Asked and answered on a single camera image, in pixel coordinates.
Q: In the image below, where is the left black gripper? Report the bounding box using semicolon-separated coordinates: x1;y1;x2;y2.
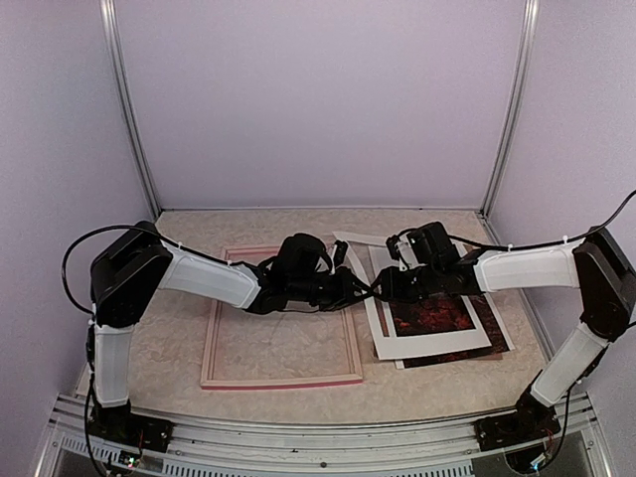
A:
289;266;375;312

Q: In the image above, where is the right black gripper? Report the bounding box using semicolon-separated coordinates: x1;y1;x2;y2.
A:
371;262;442;304

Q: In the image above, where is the white mat board passe-partout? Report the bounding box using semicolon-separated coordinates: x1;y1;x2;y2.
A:
332;232;491;361

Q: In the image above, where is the brown cardboard backing board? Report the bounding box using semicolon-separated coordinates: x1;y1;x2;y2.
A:
368;294;491;360

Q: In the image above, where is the photo print white border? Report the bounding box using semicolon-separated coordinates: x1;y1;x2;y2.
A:
396;295;515;370

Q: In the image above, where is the wooden picture frame pink edge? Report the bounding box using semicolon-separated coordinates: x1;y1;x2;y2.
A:
199;244;365;391

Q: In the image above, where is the landscape photo print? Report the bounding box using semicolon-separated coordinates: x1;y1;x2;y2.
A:
381;295;476;337

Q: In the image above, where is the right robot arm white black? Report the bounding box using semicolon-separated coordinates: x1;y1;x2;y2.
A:
371;222;635;441

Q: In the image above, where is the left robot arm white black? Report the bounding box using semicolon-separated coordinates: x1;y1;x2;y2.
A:
89;222;372;442

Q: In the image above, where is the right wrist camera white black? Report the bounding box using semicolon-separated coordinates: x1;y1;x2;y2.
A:
386;222;460;271

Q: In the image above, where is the front aluminium rail base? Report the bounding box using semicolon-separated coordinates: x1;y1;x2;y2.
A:
29;394;614;476

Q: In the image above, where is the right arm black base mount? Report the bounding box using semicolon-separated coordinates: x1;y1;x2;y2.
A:
474;411;561;452

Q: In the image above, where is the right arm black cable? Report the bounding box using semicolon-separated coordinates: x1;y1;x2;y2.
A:
446;189;636;249

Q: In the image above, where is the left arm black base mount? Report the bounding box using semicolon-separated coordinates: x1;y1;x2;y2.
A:
87;407;174;453

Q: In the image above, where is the right aluminium corner post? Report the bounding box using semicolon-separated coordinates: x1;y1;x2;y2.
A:
479;0;541;221

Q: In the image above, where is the aluminium corner post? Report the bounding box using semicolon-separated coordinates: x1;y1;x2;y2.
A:
99;0;163;220
479;0;541;221

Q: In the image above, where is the left aluminium corner post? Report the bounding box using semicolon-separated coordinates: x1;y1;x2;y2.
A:
99;0;163;220

